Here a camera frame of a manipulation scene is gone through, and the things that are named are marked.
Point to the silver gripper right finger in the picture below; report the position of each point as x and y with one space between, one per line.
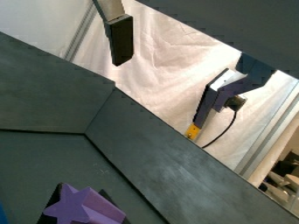
224 91

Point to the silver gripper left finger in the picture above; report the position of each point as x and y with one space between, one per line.
120 29

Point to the purple star-profile bar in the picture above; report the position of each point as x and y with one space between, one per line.
84 208

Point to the white cloth backdrop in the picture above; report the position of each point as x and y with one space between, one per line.
177 60

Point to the aluminium frame profile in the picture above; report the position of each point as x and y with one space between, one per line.
270 134

